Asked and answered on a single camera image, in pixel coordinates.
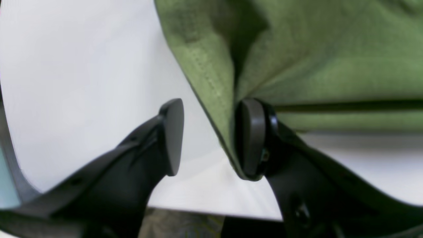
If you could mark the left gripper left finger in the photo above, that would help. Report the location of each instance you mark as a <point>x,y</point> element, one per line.
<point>107,197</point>

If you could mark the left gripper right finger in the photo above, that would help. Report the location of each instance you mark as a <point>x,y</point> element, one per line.
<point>317,196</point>

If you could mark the olive green T-shirt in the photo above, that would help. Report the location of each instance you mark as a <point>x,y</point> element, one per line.
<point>326,65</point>

